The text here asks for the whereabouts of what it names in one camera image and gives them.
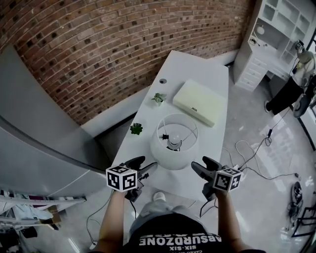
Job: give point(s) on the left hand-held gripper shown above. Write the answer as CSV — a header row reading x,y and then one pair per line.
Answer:
x,y
122,178

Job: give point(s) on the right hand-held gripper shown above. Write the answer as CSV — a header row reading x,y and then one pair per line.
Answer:
x,y
225,179

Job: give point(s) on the white table lamp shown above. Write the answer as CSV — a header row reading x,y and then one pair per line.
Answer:
x,y
172,158

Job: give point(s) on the person's right forearm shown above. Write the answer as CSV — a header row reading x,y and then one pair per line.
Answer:
x,y
232,222

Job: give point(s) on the person's left forearm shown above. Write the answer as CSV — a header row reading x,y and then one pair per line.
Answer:
x,y
112,222

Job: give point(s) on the white desk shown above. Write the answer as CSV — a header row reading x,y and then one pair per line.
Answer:
x,y
187,66

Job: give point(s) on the white shelf cabinet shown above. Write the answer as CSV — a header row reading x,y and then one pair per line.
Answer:
x,y
274,29

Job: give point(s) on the person's white shoe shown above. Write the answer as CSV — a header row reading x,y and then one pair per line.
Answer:
x,y
159,196

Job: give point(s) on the dark green potted plant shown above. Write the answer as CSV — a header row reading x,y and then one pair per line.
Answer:
x,y
136,129

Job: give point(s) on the person's grey trousers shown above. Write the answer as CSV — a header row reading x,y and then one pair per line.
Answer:
x,y
158,208

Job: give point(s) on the cream flat box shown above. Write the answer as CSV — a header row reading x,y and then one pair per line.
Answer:
x,y
200,102

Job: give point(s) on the pale green potted plant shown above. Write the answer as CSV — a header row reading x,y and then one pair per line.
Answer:
x,y
158,98

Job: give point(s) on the person's black printed shirt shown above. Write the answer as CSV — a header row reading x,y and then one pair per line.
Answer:
x,y
172,229

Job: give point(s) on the black power adapter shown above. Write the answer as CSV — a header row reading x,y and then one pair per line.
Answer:
x,y
269,132

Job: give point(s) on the small white power strip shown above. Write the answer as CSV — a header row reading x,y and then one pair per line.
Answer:
x,y
93,245

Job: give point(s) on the white metal shelf rack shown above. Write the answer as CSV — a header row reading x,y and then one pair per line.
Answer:
x,y
37,201

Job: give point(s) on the black round device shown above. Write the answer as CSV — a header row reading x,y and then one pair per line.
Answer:
x,y
300,106

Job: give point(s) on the silver refrigerator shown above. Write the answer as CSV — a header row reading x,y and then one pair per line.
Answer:
x,y
29,153

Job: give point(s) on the black metal frame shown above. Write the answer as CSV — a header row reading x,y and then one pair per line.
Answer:
x,y
306,215

